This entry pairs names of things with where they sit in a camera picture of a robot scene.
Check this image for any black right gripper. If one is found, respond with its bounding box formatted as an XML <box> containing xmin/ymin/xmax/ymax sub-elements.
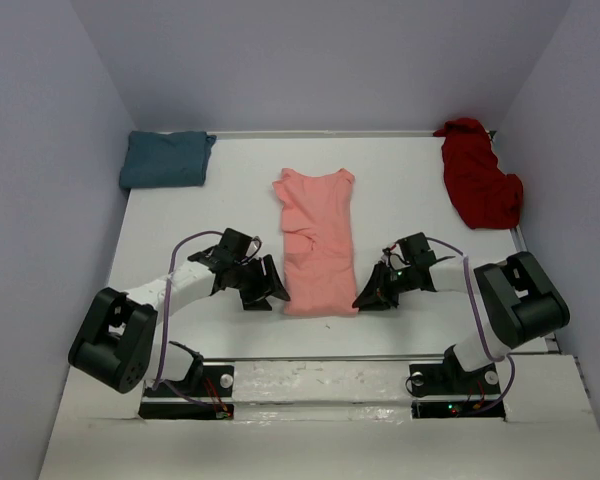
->
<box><xmin>350</xmin><ymin>260</ymin><xmax>415</xmax><ymax>311</ymax></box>

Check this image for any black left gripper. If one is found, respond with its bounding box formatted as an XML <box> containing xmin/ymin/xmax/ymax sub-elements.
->
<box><xmin>230</xmin><ymin>255</ymin><xmax>289</xmax><ymax>311</ymax></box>

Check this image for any pink t-shirt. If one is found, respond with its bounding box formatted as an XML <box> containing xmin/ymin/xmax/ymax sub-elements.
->
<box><xmin>272</xmin><ymin>168</ymin><xmax>357</xmax><ymax>317</ymax></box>

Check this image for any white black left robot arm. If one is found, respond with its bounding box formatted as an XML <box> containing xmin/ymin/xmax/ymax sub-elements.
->
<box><xmin>68</xmin><ymin>228</ymin><xmax>291</xmax><ymax>399</ymax></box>

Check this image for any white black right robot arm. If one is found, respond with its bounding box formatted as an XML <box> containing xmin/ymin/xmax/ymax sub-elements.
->
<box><xmin>353</xmin><ymin>233</ymin><xmax>570</xmax><ymax>398</ymax></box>

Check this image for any crumpled red t-shirt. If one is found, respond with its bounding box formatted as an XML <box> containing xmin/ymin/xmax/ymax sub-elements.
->
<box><xmin>434</xmin><ymin>118</ymin><xmax>524</xmax><ymax>230</ymax></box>

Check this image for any folded teal t-shirt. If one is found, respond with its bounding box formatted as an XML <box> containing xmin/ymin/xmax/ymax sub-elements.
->
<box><xmin>119</xmin><ymin>131</ymin><xmax>217</xmax><ymax>190</ymax></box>

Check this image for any aluminium front rail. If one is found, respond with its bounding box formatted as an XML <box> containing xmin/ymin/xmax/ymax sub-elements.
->
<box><xmin>203</xmin><ymin>355</ymin><xmax>419</xmax><ymax>364</ymax></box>

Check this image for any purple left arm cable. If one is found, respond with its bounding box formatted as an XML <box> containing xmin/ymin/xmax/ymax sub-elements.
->
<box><xmin>152</xmin><ymin>229</ymin><xmax>231</xmax><ymax>414</ymax></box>

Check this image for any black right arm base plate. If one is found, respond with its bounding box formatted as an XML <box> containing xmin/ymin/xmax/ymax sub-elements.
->
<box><xmin>405</xmin><ymin>363</ymin><xmax>506</xmax><ymax>420</ymax></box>

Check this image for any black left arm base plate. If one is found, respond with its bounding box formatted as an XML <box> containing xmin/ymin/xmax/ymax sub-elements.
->
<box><xmin>138</xmin><ymin>362</ymin><xmax>235</xmax><ymax>421</ymax></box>

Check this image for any white table edge rail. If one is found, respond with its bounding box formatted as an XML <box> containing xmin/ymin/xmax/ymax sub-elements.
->
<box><xmin>211</xmin><ymin>130</ymin><xmax>434</xmax><ymax>140</ymax></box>

